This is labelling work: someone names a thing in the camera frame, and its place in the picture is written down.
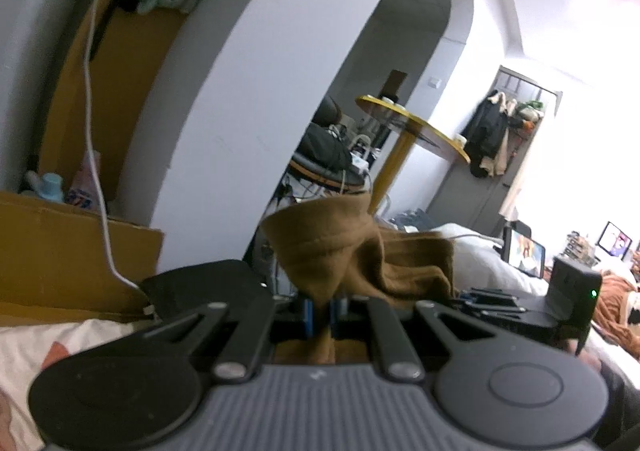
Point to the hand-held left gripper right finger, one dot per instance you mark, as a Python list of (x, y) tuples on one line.
[(337, 320)]

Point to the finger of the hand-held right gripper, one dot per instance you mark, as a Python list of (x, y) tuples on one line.
[(492, 305), (487, 292)]

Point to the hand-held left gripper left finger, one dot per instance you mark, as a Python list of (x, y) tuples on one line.
[(309, 320)]

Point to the brown t-shirt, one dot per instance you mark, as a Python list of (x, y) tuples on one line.
[(325, 241)]

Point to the person's right forearm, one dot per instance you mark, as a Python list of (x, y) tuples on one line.
[(620, 406)]

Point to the chair with black clothes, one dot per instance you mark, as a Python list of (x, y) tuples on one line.
[(325, 146)]

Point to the white duvet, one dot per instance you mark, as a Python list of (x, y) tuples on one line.
[(480, 256)]

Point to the brown fluffy cloth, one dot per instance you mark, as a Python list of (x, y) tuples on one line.
[(617, 301)]

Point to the computer monitor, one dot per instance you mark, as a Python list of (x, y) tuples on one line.
[(616, 240)]

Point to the grey door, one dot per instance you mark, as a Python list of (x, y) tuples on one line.
[(465, 196)]

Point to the hanging coats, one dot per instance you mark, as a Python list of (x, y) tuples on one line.
[(495, 131)]

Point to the round yellow table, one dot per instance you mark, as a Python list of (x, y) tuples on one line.
[(415, 128)]

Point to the long cardboard sheet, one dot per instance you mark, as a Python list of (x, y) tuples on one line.
[(60, 256)]

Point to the white printed blanket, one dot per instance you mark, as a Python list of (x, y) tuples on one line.
[(30, 346)]

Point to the tall cardboard box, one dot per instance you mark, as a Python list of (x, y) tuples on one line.
[(125, 81)]

